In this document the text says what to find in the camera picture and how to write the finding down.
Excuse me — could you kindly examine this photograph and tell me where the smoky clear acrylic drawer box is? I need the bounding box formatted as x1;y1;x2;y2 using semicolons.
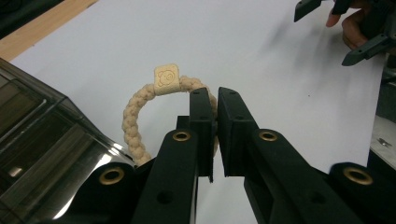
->
0;57;138;224

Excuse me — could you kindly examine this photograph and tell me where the beige braided hair tie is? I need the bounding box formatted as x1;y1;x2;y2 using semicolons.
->
121;63;219;168

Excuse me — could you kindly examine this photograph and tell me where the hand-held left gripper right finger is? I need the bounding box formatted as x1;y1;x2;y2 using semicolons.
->
217;86;260;178

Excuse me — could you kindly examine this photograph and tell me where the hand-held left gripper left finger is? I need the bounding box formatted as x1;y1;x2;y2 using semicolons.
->
176;87;219;184

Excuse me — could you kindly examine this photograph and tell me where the grey metal bracket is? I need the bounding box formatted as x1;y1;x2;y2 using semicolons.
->
368;70;396;175

